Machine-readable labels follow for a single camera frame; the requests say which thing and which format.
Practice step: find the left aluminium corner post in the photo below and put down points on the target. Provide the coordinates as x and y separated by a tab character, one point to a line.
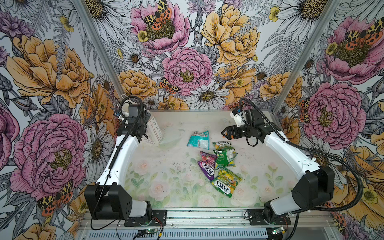
93	34

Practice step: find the teal snack packet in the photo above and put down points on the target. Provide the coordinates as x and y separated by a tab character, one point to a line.
199	140

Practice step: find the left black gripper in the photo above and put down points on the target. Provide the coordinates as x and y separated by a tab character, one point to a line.
147	117

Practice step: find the right aluminium corner post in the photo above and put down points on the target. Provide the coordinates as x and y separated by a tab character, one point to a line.
323	22

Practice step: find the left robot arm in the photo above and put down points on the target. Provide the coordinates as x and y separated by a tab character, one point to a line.
108	199

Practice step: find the white vented cable duct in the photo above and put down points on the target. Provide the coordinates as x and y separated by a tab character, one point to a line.
182	234

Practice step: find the yellow green Fox's packet front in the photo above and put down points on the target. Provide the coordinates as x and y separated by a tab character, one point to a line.
226	182

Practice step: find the purple Fox's candy packet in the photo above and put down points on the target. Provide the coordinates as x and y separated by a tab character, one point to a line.
207	164

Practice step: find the yellow green Fox's packet back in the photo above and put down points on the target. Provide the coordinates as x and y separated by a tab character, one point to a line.
221	144

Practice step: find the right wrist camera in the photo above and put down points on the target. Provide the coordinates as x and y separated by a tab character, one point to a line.
250	117

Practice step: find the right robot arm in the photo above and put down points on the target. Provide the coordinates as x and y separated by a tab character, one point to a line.
315	184

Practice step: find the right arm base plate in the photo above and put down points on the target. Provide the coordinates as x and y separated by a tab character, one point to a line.
262	217

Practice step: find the yellow green fox's packet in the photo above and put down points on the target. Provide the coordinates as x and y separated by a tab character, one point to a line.
221	144
226	182

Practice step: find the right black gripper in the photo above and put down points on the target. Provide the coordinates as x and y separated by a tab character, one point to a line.
234	128

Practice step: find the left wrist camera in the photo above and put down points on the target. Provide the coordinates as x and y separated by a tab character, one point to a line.
136	111

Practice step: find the green snack packet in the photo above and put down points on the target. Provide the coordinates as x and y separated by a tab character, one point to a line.
225	157

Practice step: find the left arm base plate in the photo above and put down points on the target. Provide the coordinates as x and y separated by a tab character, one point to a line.
157	218

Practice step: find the white patterned paper bag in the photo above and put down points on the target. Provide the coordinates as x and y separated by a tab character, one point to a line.
154	134

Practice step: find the aluminium front rail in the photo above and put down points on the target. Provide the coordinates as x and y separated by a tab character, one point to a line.
193	218

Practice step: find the aluminium corner post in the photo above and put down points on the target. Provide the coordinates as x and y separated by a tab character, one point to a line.
323	22
93	34

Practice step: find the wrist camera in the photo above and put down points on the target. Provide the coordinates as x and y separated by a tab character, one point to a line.
136	111
250	117

